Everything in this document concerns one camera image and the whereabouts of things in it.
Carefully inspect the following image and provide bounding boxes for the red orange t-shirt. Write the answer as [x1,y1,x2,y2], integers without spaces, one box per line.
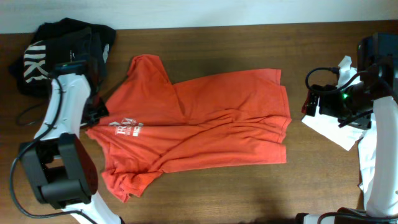
[86,54,292,202]

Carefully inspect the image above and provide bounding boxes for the white printed t-shirt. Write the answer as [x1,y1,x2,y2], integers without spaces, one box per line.
[300,55,398,218]

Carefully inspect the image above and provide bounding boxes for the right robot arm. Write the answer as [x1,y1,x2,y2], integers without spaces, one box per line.
[295,33,397,223]

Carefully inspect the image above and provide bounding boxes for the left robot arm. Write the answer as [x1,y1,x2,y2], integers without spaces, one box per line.
[9,59,124,224]

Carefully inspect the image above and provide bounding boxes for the folded black clothes stack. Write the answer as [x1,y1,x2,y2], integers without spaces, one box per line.
[8,18,116,98]

